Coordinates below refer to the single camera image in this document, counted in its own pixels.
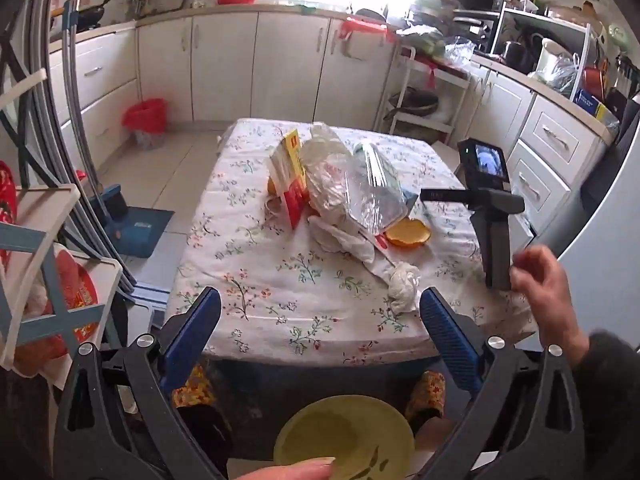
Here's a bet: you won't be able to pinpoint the white trolley rack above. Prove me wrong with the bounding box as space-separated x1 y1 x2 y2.
382 45 473 146

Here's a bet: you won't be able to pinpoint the person's right hand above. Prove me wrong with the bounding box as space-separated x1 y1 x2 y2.
510 244 592 367

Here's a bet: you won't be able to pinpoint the red yellow carton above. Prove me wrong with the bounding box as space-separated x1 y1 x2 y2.
269 128 307 231

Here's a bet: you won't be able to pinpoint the white and blue shoe rack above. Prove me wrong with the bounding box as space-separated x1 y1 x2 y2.
0 72 126 376

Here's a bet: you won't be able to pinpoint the knotted clear plastic bag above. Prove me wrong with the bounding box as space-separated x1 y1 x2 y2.
542 52 583 96

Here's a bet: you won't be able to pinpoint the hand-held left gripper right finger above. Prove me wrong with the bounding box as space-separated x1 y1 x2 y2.
419 286 587 480

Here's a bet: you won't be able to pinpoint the person's left hand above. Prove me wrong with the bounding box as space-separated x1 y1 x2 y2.
227 456 337 480

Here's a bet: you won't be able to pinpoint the yellow plastic bin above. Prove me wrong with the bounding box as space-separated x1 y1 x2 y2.
272 395 416 480

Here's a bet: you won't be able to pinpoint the blue dustpan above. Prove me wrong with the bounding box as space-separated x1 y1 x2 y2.
116 207 175 260

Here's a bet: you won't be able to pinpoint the floral slipper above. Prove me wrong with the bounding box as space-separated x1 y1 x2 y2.
405 370 447 421
170 365 216 408

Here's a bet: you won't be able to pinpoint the floral tablecloth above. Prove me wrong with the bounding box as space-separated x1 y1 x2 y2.
165 117 538 366

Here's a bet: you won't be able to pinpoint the camera on handle grip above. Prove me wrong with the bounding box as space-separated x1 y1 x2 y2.
420 137 526 291

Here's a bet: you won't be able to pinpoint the person's right forearm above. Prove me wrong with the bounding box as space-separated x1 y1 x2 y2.
570 330 640 480

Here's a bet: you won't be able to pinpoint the white drawer cabinets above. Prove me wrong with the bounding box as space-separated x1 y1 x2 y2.
465 55 616 241

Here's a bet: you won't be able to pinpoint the bag of green vegetables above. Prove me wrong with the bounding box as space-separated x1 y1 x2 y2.
400 25 476 68

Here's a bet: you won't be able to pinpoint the toaster oven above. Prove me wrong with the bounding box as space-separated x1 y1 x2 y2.
452 10 501 56

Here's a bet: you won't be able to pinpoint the small bin with red bag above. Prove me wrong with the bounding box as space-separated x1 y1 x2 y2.
122 98 168 151

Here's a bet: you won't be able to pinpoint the white refrigerator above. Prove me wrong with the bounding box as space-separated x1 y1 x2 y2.
557 105 640 351

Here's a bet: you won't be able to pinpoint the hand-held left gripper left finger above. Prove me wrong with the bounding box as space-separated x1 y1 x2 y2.
52 286 226 480

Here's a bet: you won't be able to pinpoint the white tissue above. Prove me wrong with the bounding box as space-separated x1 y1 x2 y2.
389 262 422 313

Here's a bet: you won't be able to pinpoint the red slipper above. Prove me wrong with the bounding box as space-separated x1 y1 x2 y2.
52 247 101 343

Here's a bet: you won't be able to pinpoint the blue box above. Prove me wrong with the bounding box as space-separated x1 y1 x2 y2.
574 88 601 118

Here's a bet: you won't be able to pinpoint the white jug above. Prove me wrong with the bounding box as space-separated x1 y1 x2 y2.
535 37 573 81

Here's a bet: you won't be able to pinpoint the grey folding frame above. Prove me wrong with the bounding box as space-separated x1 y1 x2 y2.
30 0 136 291

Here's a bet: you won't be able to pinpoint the white plastic bag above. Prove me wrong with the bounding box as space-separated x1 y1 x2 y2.
310 215 376 265

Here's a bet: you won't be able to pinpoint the black wok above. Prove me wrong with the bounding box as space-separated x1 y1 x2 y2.
387 87 441 118

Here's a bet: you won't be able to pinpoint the black frying pan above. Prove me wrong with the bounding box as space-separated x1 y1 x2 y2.
75 0 123 28

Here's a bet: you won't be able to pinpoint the cream kitchen cabinets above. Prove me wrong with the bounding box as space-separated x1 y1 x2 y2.
47 2 401 171

